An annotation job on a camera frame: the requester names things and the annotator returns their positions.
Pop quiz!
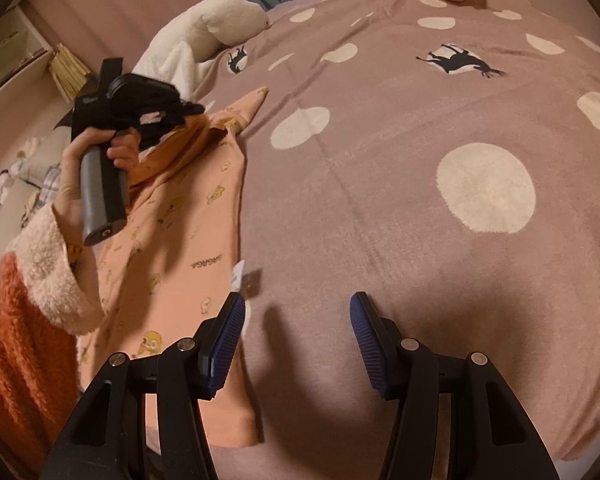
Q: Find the orange fluffy sleeve forearm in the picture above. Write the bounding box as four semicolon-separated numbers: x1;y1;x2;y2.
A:
0;206;104;479

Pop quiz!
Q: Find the mauve polka dot bedspread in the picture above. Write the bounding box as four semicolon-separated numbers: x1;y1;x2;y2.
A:
198;0;600;479

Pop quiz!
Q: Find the stack of books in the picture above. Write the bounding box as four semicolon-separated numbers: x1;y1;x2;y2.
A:
48;44;92;103

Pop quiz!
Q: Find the white fluffy blanket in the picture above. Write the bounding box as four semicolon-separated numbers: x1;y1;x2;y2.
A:
132;0;268;100

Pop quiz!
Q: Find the plaid grey pillow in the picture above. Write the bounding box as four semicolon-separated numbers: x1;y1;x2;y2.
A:
0;127;70;228

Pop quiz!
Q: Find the peach printed child's garment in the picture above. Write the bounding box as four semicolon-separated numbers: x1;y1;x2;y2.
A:
66;86;271;449

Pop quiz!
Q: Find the person's left hand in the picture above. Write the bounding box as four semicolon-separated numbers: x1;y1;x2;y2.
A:
54;127;140;223

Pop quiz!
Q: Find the white shelf unit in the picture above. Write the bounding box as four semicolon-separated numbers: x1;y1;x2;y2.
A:
0;6;53;89

